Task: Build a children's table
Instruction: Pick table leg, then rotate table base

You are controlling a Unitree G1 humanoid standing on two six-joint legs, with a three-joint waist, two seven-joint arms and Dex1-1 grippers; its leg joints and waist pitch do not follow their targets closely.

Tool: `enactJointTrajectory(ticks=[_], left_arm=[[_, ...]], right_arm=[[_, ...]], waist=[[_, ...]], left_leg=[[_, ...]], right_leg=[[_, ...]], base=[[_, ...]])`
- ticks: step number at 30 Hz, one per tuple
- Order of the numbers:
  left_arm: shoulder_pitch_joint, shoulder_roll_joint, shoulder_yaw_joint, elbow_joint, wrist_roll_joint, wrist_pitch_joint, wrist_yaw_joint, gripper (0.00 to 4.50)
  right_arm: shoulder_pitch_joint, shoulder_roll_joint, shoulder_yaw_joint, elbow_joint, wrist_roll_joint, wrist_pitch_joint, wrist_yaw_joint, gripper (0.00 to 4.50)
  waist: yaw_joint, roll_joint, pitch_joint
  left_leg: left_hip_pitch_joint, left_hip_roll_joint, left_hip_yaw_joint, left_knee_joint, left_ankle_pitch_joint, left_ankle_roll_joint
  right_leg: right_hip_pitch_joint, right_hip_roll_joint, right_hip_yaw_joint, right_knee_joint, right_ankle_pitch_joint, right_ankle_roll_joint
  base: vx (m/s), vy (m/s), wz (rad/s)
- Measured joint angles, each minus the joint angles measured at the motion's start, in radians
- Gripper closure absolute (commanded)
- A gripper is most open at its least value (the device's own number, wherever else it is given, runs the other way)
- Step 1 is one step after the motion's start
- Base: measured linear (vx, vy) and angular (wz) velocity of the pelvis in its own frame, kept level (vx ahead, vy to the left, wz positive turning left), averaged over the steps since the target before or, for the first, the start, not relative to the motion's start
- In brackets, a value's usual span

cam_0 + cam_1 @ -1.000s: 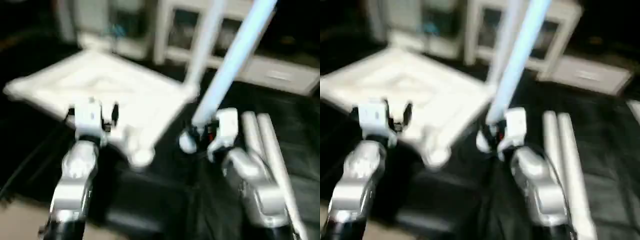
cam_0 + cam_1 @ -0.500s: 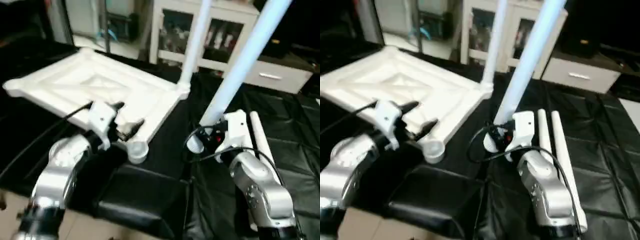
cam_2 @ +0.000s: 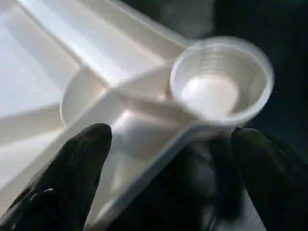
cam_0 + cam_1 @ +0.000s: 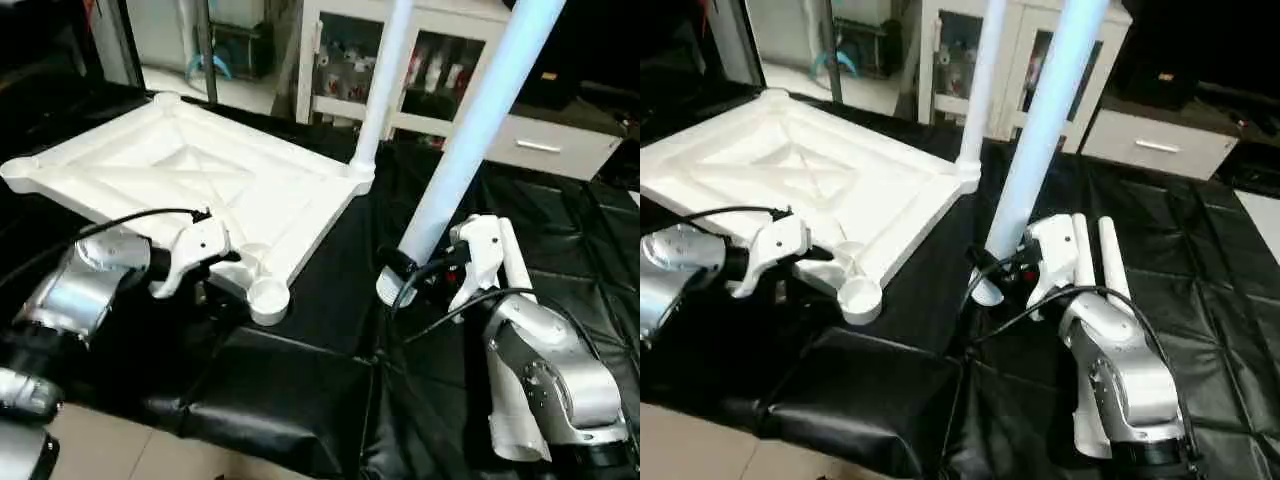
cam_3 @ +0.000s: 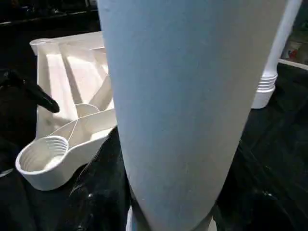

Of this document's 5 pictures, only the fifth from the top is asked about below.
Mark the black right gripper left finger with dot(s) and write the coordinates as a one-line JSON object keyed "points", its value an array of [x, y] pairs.
{"points": [[101, 192]]}

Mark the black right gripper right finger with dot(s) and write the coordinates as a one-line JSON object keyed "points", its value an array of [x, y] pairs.
{"points": [[250, 202]]}

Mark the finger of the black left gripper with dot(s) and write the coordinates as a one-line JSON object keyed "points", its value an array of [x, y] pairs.
{"points": [[38, 96]]}

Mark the white plastic table top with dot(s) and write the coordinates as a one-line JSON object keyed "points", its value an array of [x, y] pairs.
{"points": [[62, 72]]}

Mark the white plastic table leg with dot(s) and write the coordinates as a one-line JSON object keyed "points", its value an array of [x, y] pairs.
{"points": [[192, 96], [269, 77]]}

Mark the black plastic mat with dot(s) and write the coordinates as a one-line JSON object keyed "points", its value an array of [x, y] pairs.
{"points": [[288, 125]]}

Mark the white glass door cabinet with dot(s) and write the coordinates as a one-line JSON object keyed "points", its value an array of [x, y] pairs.
{"points": [[301, 53]]}

